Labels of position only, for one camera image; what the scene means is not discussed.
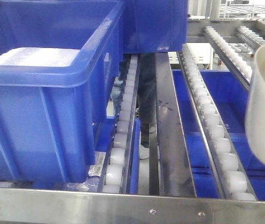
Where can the white roller track left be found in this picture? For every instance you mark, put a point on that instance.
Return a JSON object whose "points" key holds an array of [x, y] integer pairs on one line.
{"points": [[126, 108]]}

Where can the blue crate rear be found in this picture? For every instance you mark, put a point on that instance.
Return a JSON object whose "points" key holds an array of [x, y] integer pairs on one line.
{"points": [[152, 26]]}

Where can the white roller track far right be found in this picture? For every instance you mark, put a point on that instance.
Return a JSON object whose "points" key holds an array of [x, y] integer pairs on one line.
{"points": [[250, 37]]}

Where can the white roller track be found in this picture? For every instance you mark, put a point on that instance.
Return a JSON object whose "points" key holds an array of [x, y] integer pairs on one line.
{"points": [[235, 63], [230, 176], [126, 108], [250, 37]]}

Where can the blue crate lower right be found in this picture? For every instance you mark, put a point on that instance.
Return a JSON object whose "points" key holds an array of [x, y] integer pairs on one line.
{"points": [[231, 100]]}

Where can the white roller track middle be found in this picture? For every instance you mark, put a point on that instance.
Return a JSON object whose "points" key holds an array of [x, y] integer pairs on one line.
{"points": [[230, 176]]}

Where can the steel front shelf beam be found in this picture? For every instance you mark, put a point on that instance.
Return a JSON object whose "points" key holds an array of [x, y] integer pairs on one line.
{"points": [[28, 206]]}

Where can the large blue crate front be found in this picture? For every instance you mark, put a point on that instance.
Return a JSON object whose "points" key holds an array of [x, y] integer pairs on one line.
{"points": [[50, 116]]}

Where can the white packets in crate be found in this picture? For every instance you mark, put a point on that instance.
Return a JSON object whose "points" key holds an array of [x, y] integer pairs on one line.
{"points": [[38, 57]]}

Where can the person legs with sneakers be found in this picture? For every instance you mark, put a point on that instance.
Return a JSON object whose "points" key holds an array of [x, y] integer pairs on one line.
{"points": [[146, 96]]}

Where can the steel center divider rail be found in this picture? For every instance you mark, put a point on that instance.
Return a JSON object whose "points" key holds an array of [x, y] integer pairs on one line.
{"points": [[175, 170]]}

